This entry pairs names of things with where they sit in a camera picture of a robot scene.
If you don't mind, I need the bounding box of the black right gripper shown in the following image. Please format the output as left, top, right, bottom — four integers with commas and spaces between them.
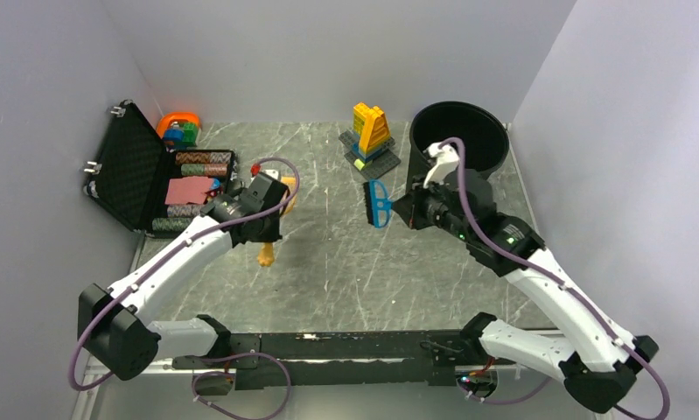
392, 171, 473, 242

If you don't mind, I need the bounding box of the blue hand brush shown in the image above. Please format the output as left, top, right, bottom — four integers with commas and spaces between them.
363, 179, 393, 229

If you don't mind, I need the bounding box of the yellow slotted plastic scoop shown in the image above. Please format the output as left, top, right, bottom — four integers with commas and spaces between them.
257, 175, 297, 267

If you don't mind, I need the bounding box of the black ribbed waste bin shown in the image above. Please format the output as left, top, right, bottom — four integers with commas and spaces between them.
406, 101, 510, 189

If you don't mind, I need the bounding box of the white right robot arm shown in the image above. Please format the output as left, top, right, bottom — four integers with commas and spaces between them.
392, 183, 659, 414

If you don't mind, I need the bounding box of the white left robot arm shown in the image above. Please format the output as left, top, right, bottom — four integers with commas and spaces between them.
78, 170, 300, 381

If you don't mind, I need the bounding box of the yellow block tower on plate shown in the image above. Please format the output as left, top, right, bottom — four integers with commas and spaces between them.
338, 102, 401, 181

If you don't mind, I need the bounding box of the black poker chip case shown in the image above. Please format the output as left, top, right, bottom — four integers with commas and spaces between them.
82, 100, 237, 239

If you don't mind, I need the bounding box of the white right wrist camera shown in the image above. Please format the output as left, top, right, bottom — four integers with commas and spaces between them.
423, 142, 459, 189

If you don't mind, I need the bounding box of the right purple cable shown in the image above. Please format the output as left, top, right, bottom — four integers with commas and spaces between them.
430, 136, 672, 420

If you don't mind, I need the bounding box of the purple cable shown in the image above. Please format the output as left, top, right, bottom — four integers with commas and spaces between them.
67, 157, 302, 420
430, 136, 672, 420

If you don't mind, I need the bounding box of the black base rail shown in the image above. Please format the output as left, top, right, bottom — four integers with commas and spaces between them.
171, 330, 489, 390

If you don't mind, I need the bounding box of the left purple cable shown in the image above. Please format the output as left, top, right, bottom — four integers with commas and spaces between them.
67, 157, 302, 420

